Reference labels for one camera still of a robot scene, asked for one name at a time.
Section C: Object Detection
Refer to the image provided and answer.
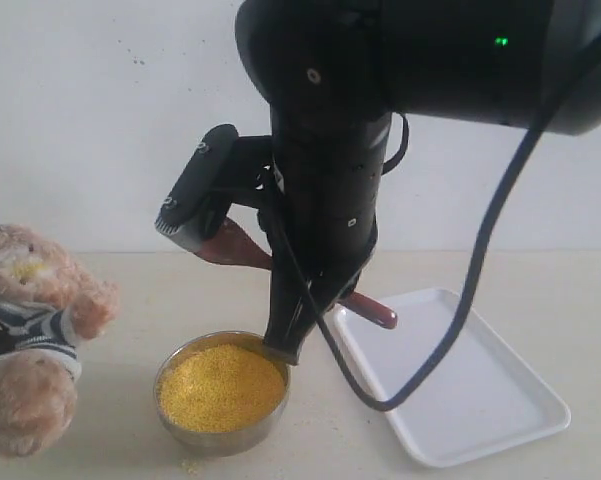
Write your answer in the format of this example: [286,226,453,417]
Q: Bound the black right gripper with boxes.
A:
[263,108,392,365]

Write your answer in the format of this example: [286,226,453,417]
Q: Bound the beige teddy bear striped sweater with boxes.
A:
[0,224,119,458]

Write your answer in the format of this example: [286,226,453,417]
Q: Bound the dark wooden spoon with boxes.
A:
[194,217,398,329]

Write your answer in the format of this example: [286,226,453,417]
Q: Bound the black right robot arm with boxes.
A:
[235,1,601,365]

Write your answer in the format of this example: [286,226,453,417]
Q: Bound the yellow millet grains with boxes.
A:
[159,344,286,433]

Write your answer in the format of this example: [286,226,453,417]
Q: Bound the steel bowl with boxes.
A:
[153,331,290,457]

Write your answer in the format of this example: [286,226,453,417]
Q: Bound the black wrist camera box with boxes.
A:
[154,124,272,253]

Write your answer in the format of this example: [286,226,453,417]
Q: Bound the black braided cable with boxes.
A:
[207,0,601,413]

